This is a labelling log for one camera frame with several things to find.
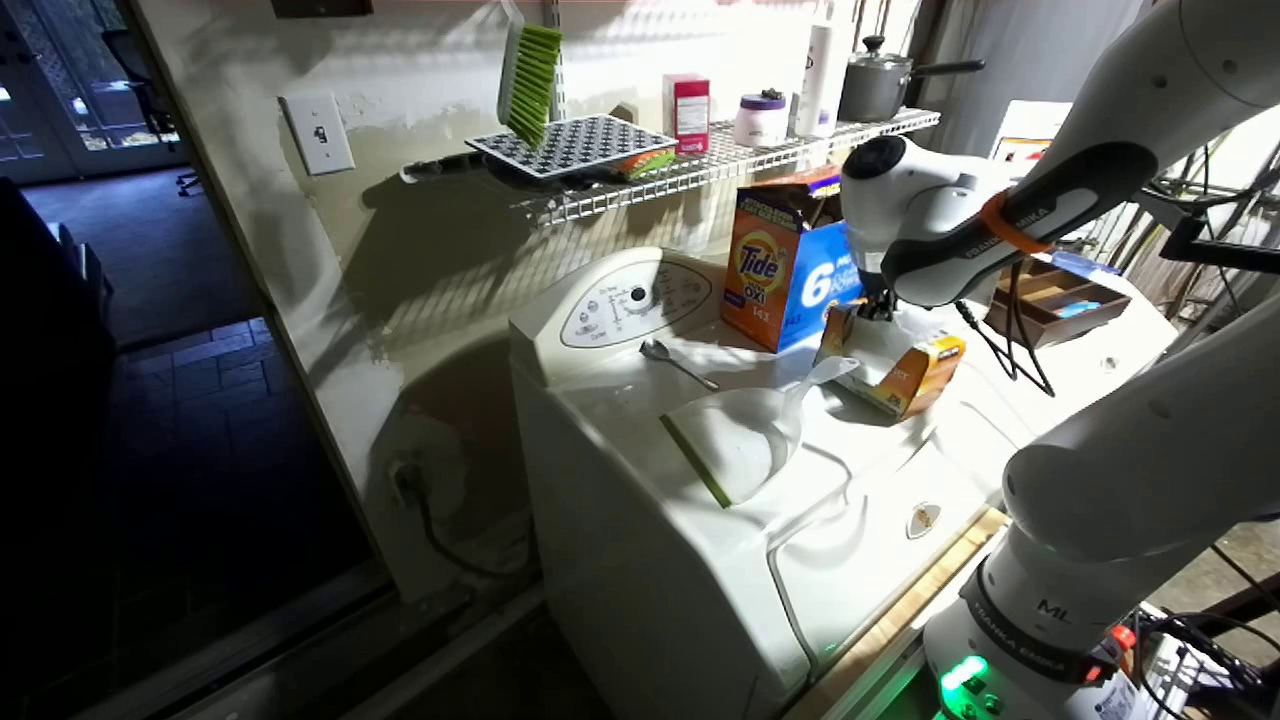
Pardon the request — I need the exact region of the red black wire bundle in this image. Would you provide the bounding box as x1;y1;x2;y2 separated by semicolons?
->
1097;605;1280;720

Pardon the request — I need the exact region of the white wire shelf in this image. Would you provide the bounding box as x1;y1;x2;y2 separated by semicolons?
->
395;104;943;232

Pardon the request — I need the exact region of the wide orange velcro strap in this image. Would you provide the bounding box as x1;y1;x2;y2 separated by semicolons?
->
977;192;1057;262

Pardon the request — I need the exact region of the wooden board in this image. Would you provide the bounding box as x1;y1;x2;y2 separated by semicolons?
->
783;503;1013;720

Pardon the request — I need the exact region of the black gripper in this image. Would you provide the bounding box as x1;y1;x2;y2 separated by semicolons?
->
860;262;921;322

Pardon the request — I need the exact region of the orange Kirkland cardboard box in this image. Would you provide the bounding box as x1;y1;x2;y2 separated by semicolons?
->
825;330;972;425

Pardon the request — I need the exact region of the dark metal kettle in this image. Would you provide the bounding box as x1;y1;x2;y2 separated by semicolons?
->
836;33;989;128

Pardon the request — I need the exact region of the brown wooden tray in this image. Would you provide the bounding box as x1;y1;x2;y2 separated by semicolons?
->
985;255;1135;344

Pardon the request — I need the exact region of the blue orange detergent box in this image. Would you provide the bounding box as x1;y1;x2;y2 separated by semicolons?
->
714;166;872;355

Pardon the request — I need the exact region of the metal spoon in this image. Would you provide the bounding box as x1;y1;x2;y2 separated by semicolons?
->
634;336;722;397

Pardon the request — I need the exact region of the white dryer appliance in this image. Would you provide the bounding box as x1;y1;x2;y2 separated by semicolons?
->
954;255;1191;463

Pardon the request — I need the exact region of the slim white bottle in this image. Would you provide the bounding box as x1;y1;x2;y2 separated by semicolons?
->
796;16;841;137

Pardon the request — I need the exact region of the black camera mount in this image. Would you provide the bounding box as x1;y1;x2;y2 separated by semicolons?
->
1157;213;1280;275

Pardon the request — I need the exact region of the white wall switch plate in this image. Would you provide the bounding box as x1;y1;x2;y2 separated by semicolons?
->
275;83;360;174

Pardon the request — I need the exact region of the green orange sponge pack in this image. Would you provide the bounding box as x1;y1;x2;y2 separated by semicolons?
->
611;144;679;182

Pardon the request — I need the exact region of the wire shelf rack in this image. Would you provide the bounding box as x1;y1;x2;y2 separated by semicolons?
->
462;111;679;182

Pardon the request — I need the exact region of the pink red carton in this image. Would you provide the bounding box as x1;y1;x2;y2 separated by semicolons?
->
663;75;714;161

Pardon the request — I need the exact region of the black wall power cord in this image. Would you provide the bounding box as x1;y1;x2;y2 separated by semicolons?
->
385;453;536;585

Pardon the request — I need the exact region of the green flat strip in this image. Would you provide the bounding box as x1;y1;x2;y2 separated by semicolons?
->
654;406;738;513

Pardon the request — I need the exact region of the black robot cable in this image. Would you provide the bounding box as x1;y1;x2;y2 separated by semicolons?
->
950;251;1060;401

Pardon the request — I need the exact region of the white paper sign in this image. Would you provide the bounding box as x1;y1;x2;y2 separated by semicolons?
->
990;94;1075;171

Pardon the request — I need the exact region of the white jar purple lid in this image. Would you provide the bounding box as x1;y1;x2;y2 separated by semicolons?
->
732;88;792;148

